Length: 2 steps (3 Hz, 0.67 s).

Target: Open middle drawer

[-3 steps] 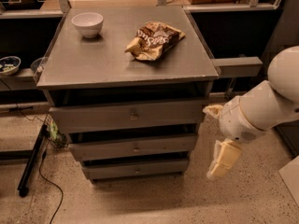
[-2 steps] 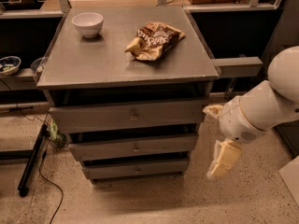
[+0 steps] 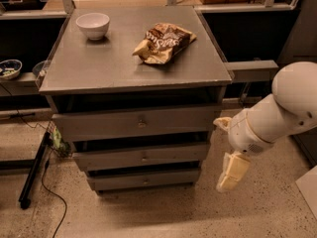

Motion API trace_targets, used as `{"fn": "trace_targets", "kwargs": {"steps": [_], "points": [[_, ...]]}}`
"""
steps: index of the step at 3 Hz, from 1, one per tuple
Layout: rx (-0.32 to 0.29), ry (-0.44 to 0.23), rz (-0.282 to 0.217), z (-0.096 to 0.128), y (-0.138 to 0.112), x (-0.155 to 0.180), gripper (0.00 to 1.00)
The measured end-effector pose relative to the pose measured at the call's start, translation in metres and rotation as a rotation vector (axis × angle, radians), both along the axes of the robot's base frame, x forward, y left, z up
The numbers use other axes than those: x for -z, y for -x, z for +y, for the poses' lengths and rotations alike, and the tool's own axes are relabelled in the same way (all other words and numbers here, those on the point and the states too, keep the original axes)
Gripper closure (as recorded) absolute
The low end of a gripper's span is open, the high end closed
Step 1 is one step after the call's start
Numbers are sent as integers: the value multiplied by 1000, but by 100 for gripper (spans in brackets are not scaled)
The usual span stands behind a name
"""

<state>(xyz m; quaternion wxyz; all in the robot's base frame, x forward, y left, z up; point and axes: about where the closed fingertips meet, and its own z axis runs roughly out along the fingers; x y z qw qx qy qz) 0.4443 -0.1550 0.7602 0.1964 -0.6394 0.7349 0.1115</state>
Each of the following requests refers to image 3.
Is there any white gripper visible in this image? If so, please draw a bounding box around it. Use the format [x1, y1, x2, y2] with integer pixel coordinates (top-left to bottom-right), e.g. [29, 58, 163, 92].
[213, 109, 273, 192]

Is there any grey drawer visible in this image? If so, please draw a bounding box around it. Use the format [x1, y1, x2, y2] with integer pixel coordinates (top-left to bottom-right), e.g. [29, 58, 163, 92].
[87, 169, 200, 191]
[73, 143, 210, 172]
[53, 105, 220, 142]

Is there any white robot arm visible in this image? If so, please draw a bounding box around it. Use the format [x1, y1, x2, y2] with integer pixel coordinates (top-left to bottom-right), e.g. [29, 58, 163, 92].
[213, 61, 317, 192]

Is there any grey drawer cabinet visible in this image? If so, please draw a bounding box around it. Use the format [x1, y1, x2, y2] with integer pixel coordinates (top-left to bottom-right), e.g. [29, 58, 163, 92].
[38, 5, 234, 195]

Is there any grey bottom drawer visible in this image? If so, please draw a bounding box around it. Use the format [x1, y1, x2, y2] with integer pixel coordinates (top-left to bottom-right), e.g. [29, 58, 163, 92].
[87, 169, 200, 191]

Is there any grey top drawer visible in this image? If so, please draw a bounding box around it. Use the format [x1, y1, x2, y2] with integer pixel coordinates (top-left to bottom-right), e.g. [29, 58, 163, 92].
[53, 105, 220, 142]

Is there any grey side bar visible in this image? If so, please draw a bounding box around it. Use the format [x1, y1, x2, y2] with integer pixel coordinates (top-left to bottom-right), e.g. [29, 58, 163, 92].
[225, 60, 279, 83]

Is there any brown chip bag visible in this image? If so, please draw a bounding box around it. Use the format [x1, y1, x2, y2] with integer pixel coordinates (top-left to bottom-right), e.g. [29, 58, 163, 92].
[133, 23, 196, 64]

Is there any green packet in basket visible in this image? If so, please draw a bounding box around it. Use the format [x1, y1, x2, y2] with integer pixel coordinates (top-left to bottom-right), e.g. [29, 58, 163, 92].
[52, 127, 70, 154]

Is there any white ceramic bowl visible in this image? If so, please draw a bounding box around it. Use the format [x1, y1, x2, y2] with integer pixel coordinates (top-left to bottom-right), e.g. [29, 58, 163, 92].
[76, 13, 110, 41]

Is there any clear glass cup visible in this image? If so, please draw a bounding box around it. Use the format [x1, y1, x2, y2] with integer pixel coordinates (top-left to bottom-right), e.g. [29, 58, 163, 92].
[32, 60, 50, 77]

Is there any grey side shelf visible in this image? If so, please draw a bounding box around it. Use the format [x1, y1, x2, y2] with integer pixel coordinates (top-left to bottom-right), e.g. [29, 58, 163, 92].
[0, 72, 39, 97]

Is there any black metal leg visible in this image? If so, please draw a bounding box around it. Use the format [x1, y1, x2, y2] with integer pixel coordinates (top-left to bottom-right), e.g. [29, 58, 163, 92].
[19, 132, 50, 209]

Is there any blue patterned bowl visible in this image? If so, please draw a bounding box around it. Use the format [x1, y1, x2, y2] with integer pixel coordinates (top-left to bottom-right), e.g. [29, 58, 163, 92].
[0, 59, 23, 80]

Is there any black floor cable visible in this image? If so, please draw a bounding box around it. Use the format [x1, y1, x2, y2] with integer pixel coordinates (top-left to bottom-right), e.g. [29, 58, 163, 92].
[0, 82, 68, 238]

